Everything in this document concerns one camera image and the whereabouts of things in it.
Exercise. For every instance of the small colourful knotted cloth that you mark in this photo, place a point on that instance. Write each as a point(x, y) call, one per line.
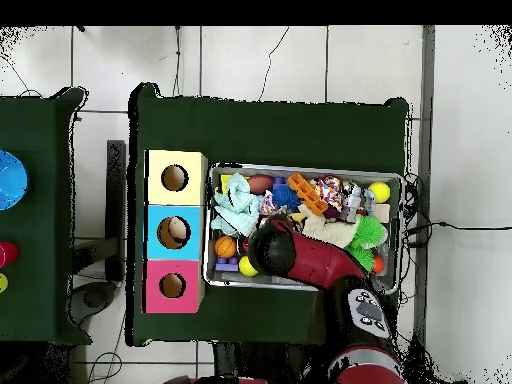
point(268, 208)

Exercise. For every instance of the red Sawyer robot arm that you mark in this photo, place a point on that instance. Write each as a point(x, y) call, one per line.
point(320, 260)

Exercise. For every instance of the wooden box with three holes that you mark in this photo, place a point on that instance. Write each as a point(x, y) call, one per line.
point(192, 192)

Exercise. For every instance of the mint green cloth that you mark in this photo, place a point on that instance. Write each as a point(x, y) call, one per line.
point(236, 204)

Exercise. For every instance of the blue spiky rubber ball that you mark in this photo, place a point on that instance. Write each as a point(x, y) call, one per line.
point(286, 198)

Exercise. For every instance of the orange mini basketball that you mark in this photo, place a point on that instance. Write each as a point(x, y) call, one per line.
point(225, 246)

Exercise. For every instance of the orange plastic compartment tray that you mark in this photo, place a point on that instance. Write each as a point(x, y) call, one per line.
point(306, 194)

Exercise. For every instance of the yellow ball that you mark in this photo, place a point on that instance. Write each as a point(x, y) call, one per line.
point(247, 267)
point(378, 192)

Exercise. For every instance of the cream fluffy cloth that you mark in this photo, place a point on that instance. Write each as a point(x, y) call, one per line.
point(328, 230)

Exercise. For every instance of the large colourful patterned cloth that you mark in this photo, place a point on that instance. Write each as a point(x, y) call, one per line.
point(330, 192)

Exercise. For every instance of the dark green tablecloth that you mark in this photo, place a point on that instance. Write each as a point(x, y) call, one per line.
point(260, 132)
point(40, 120)

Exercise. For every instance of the silver toy robot figure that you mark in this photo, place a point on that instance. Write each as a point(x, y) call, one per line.
point(352, 200)

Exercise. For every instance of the green spiky rubber ball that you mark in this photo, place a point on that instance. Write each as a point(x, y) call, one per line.
point(368, 232)

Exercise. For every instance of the blue bowl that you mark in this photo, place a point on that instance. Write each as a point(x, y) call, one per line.
point(12, 180)

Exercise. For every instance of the red cup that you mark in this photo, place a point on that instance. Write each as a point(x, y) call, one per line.
point(8, 254)

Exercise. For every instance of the small yellow object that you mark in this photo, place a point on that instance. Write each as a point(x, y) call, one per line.
point(2, 282)

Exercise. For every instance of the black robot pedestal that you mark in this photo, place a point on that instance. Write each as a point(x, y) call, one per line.
point(256, 360)

